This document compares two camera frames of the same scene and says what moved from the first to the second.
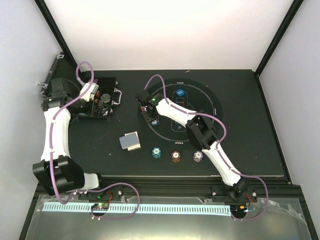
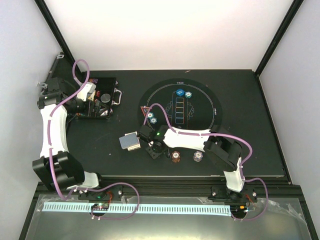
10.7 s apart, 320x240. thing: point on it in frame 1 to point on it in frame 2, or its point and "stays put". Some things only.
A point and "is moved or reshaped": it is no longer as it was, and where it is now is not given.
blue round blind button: (180, 92) stays put
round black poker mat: (193, 96) stays put
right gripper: (148, 119) to (154, 155)
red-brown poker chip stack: (175, 156) stays put
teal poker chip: (154, 122) is moved or reshaped
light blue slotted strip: (81, 207) stays put
